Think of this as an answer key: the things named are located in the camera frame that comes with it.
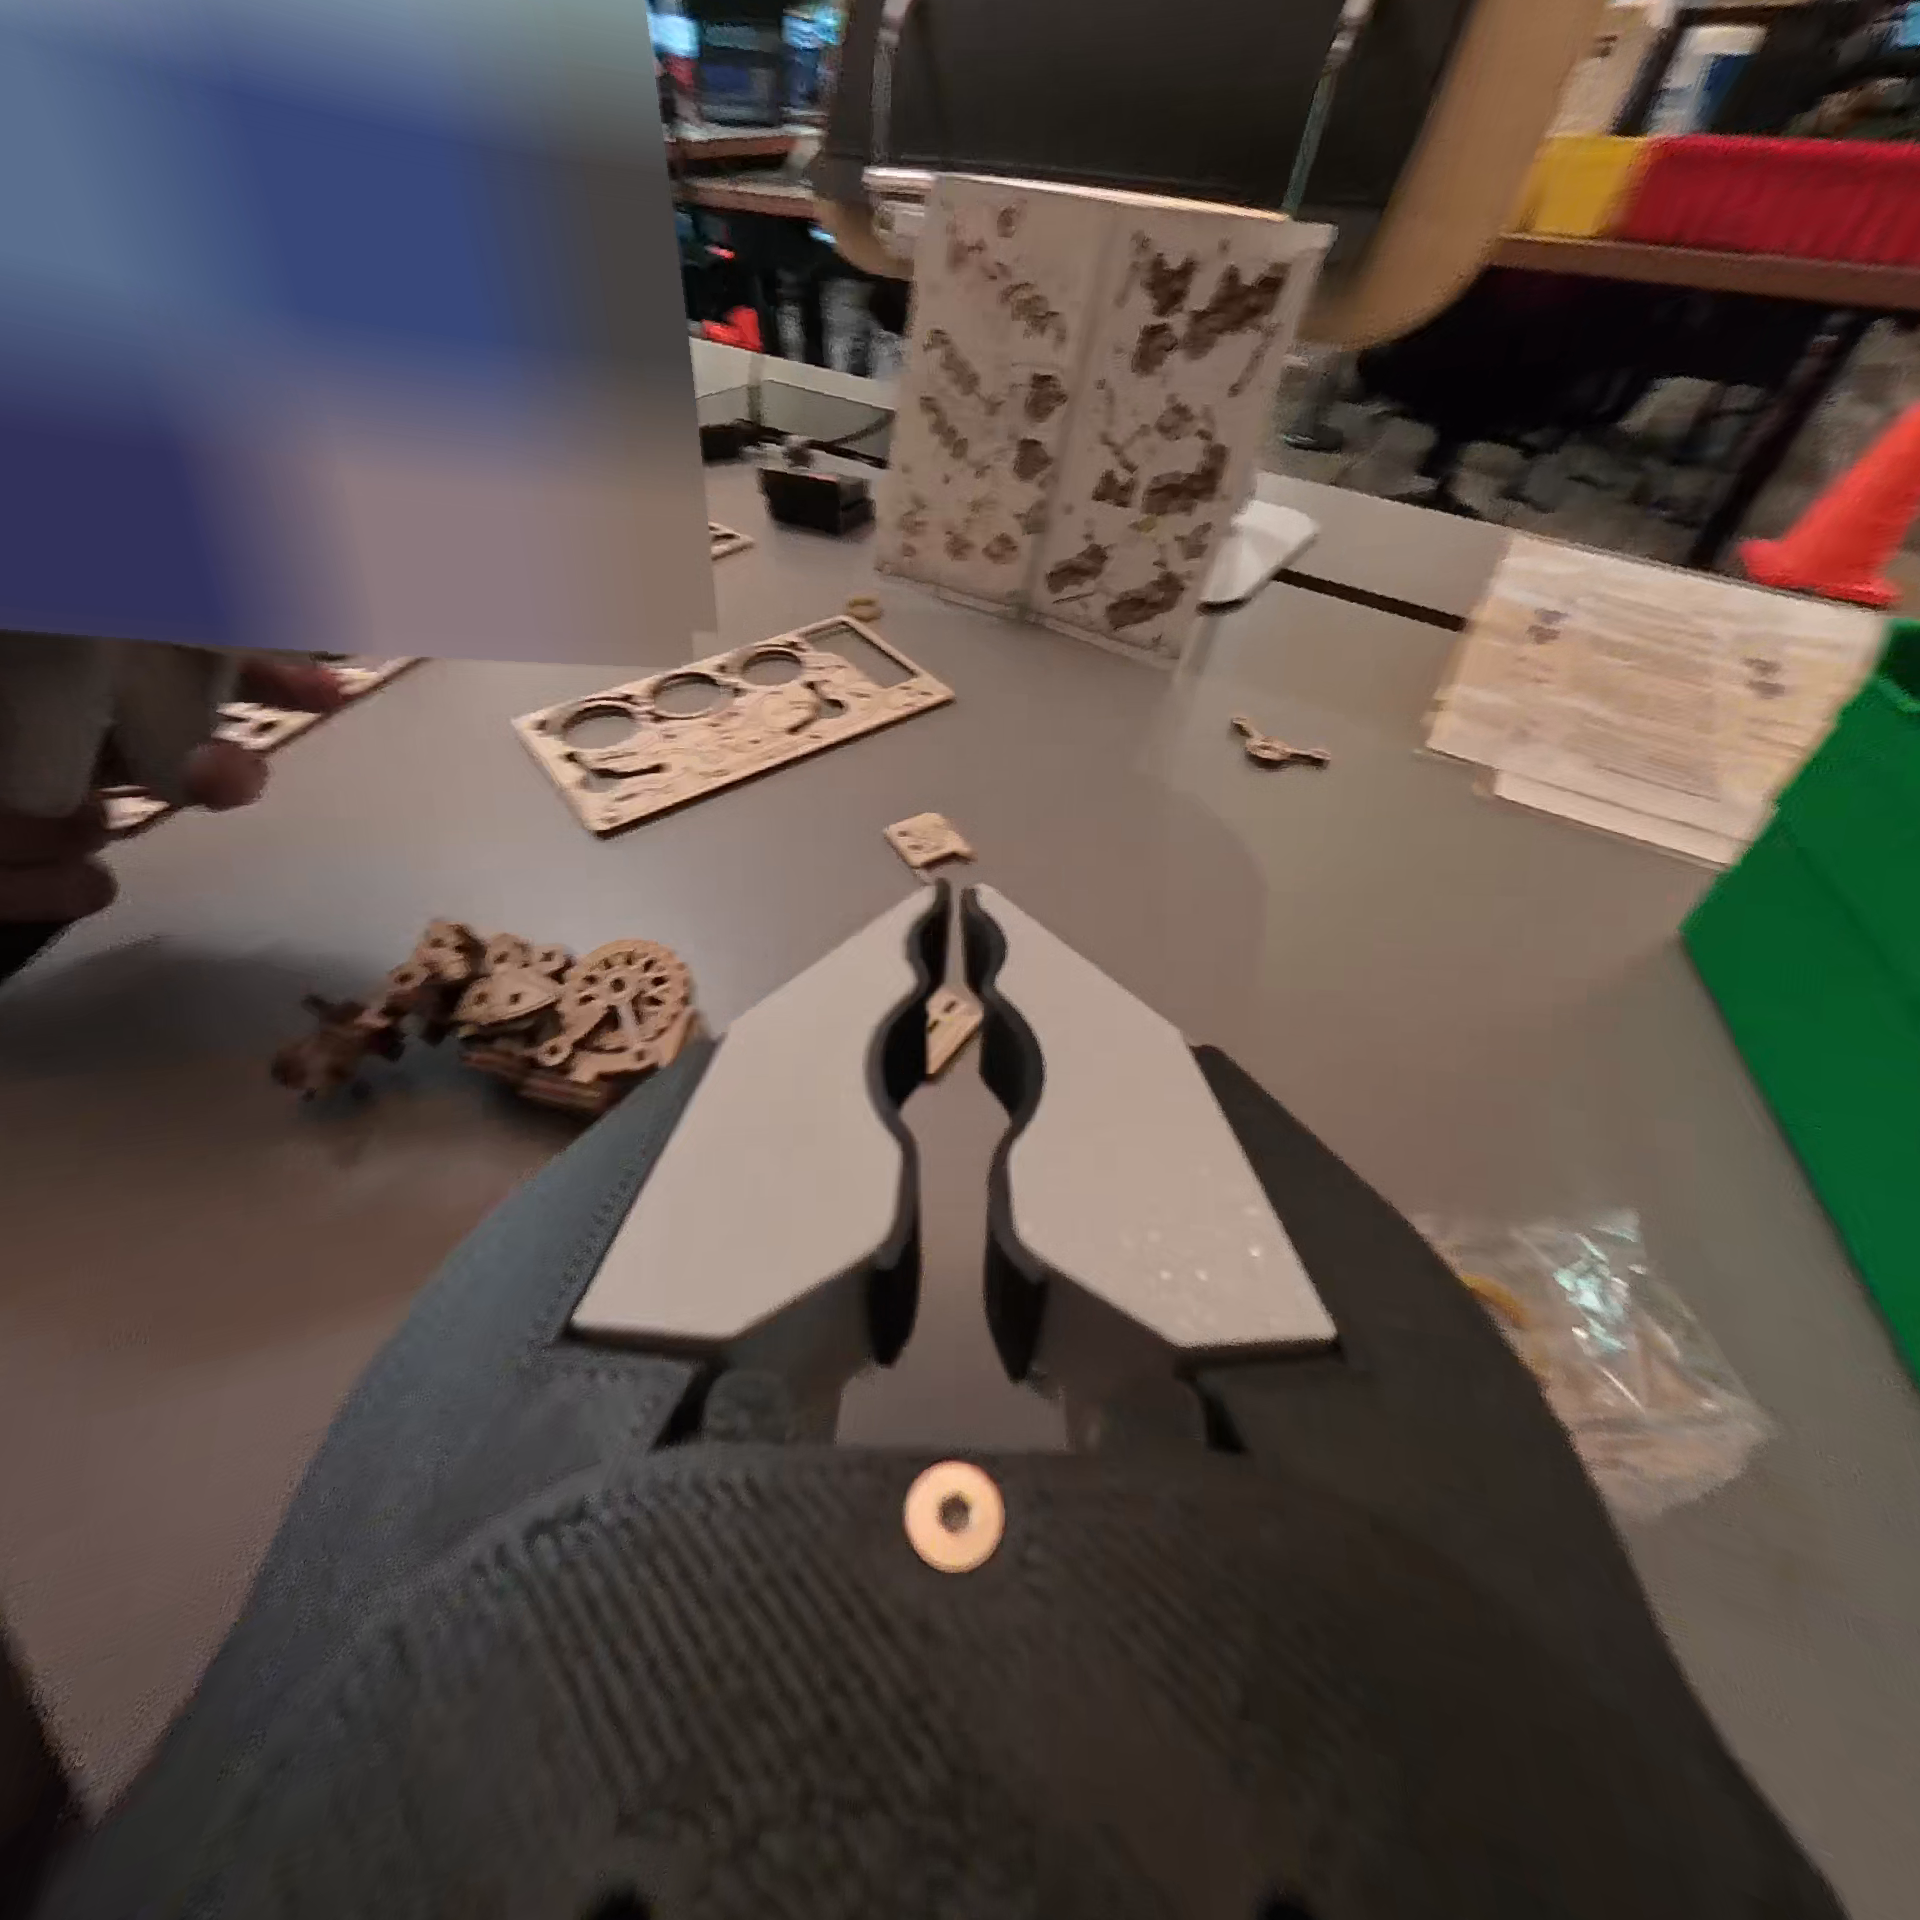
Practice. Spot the small square wooden piece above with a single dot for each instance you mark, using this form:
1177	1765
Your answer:
928	839

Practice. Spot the red storage bin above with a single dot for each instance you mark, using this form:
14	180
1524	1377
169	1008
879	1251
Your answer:
1784	195

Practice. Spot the open instruction booklet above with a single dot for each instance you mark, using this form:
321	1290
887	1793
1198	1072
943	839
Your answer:
1080	407

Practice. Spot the clear plastic parts bag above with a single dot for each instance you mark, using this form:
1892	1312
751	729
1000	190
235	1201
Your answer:
1621	1352

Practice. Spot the black chair tan frame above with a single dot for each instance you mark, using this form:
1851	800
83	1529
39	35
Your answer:
1425	224

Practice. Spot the wooden mechanical model assembly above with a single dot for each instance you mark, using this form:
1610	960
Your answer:
555	1014

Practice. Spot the orange traffic cone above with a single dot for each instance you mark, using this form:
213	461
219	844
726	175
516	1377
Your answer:
1853	518

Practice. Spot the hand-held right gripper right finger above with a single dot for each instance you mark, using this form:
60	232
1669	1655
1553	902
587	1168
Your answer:
1154	1186

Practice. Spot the punched wooden sheet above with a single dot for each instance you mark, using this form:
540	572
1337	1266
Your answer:
361	678

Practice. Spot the green plastic bin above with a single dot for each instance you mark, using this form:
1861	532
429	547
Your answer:
1830	976

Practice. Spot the small black box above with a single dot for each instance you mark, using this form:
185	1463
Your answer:
817	500

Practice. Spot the brown workbench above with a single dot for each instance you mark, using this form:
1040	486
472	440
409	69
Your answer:
1723	272

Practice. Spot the printed paper sheets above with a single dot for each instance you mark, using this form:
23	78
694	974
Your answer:
1652	692

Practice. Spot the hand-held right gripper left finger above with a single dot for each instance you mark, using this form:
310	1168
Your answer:
763	1186

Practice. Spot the wooden key-shaped piece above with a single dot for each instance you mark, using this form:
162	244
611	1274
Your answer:
1276	745

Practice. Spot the grey desk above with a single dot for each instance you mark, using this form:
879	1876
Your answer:
1350	960

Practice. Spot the white stand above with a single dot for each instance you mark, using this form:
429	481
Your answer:
1261	547

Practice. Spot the yellow storage bin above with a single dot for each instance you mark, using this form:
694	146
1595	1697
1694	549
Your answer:
1575	186

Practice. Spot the wooden sheet with round holes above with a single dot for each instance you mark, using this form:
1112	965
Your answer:
840	706

